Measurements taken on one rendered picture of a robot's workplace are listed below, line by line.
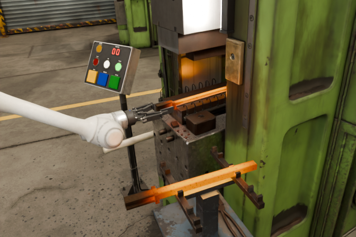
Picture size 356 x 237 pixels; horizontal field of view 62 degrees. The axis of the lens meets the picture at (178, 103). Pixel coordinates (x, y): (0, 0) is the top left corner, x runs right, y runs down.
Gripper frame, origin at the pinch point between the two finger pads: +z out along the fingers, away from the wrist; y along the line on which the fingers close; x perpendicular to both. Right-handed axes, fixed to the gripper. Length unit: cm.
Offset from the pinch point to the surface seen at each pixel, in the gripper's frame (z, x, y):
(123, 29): 146, -62, -480
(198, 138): 5.5, -8.3, 21.9
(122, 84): -7.6, 1.2, -38.2
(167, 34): 5.1, 34.5, -2.4
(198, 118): 9.4, -1.5, 16.1
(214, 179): -10, -1, 54
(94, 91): 23, -99, -280
